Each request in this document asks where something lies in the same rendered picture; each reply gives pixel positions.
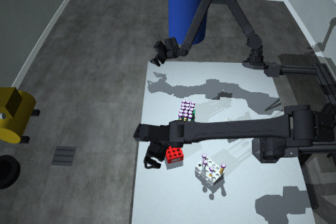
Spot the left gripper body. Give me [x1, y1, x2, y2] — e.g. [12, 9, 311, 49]
[144, 141, 169, 166]

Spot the orange tube with purple cap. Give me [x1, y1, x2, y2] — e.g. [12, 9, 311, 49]
[219, 163, 226, 173]

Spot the red tube rack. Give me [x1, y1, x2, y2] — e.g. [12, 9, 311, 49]
[165, 146, 184, 164]

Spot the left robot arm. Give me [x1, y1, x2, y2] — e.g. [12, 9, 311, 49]
[133, 104, 335, 160]

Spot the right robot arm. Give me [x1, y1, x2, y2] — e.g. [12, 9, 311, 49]
[154, 0, 265, 66]

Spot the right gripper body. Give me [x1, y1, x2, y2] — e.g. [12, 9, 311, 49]
[154, 52, 168, 65]

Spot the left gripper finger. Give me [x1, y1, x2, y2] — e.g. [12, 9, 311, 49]
[143, 160, 161, 169]

